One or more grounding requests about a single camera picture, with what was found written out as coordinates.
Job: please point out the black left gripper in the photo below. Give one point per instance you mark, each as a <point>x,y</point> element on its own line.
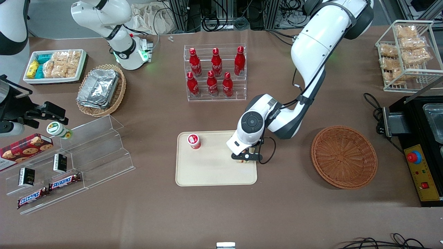
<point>257,148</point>

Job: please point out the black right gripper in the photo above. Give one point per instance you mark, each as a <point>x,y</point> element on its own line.
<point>16,106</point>

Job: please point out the triangular sandwich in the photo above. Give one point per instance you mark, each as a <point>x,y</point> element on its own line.
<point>246,162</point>

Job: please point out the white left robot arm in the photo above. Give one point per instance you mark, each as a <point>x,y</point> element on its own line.
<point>311,45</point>

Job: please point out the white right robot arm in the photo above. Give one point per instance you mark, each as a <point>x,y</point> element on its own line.
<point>104,14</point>

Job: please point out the white rectangular snack tray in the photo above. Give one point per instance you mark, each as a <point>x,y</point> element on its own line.
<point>52,80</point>

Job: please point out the cream plastic tray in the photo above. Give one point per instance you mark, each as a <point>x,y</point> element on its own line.
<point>207,169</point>

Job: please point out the aluminium foil tray stack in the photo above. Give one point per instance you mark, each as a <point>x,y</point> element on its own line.
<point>98,88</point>

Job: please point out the light wicker basket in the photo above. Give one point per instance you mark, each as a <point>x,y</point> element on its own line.
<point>117,97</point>

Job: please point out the brown wicker basket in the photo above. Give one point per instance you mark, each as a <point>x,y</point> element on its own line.
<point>342,157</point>

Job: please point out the green white lidded cup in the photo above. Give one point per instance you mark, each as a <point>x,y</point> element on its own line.
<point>57,129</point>

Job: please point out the teal snack packet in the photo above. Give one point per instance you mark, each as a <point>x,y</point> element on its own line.
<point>39,72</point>
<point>44,58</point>

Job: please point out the red cookie box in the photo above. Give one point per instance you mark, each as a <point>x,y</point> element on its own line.
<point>24,148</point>

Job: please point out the rice cracker bag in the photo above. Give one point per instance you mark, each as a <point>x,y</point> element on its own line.
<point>49,68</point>
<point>60,64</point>
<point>74,62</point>

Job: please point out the small black box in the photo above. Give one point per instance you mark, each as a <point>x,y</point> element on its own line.
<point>60,163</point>
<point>26,177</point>

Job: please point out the clear acrylic stepped shelf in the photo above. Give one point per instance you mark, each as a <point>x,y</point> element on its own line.
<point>104,152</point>
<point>41,162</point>

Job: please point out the yellow snack packet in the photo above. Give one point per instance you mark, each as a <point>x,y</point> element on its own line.
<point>33,69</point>

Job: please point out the red cup with white lid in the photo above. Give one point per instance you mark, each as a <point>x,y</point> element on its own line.
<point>194,141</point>

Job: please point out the Snickers chocolate bar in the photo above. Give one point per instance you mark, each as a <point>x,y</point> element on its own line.
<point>65,181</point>
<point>33,197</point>

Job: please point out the clear acrylic bottle rack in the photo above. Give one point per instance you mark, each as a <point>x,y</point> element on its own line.
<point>238,90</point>

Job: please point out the red cola bottle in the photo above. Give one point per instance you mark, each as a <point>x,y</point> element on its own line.
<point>227,85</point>
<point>239,62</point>
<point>192,84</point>
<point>195,64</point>
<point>216,64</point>
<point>212,84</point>

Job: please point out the white edge block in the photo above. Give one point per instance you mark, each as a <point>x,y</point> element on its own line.
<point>225,245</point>

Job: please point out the beige cloth bag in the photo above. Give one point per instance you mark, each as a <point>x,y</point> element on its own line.
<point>148,19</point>

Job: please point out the grey metal box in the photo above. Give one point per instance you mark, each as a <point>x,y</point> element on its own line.
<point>396,122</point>

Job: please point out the black appliance housing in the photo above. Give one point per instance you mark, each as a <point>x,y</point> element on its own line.
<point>403,138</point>

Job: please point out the red emergency stop button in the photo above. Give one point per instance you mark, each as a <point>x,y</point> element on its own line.
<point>414,157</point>

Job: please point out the fried snack bag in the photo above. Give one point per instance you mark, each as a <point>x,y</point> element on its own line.
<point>389,63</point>
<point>417,57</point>
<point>413,43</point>
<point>388,50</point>
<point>398,74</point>
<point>406,31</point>

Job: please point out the yellow control panel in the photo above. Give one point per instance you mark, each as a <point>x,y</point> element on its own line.
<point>427,180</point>

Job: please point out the steel pan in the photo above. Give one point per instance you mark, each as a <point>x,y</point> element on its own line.
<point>436,122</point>

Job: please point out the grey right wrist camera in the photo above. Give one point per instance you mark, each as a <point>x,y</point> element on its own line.
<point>10,128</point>

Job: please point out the aluminium frame post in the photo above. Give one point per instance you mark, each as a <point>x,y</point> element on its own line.
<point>178,15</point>

